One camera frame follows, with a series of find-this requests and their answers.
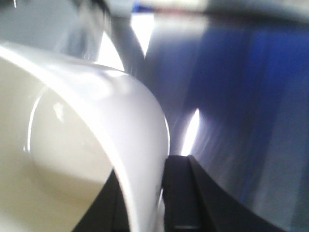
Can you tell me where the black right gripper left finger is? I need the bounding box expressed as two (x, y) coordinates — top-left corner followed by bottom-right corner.
(73, 171), (130, 232)

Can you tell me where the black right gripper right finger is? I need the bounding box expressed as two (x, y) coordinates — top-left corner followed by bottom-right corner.
(163, 154), (294, 232)

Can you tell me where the white plastic bin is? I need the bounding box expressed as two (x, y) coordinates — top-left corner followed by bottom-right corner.
(0, 41), (169, 232)

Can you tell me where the large blue plastic bin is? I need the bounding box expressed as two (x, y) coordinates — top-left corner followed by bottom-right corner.
(145, 14), (309, 232)

